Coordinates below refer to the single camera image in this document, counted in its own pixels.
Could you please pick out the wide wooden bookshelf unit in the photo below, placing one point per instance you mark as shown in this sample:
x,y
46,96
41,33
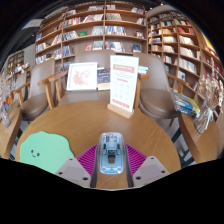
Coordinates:
x,y
90,30

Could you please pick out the glass vase with pink flowers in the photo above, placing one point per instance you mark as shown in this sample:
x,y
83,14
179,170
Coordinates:
x,y
5,116

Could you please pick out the transparent blue computer mouse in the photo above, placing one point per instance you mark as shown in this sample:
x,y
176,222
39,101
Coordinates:
x,y
112,156

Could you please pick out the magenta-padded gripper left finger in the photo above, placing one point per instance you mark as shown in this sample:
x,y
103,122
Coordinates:
x,y
85,161

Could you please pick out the green cloud-shaped mouse pad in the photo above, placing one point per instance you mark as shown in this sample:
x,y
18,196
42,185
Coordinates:
x,y
45,150

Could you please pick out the wooden bookshelf with yellow poster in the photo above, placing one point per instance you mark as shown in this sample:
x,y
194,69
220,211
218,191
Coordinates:
x,y
176,43

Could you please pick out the dark-covered book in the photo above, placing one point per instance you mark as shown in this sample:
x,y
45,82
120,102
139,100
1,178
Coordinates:
x,y
103,78

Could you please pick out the white sign on wooden stand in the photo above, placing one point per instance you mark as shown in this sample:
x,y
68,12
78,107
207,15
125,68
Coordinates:
x,y
124,83

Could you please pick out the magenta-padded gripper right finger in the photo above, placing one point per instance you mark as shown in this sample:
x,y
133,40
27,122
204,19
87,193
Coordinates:
x,y
136,161

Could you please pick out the white framed picture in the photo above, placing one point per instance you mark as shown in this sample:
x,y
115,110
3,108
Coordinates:
x,y
81,76

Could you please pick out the glass vase with pale flowers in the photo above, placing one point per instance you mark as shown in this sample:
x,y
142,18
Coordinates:
x,y
204,120

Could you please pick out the stack of colourful books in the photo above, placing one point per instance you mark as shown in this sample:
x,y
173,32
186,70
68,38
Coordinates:
x,y
186,104

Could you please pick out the distant wooden bookshelf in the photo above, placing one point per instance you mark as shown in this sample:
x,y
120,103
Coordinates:
x,y
16,63

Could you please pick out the light blue book stack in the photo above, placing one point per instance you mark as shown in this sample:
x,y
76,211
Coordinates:
x,y
143,69

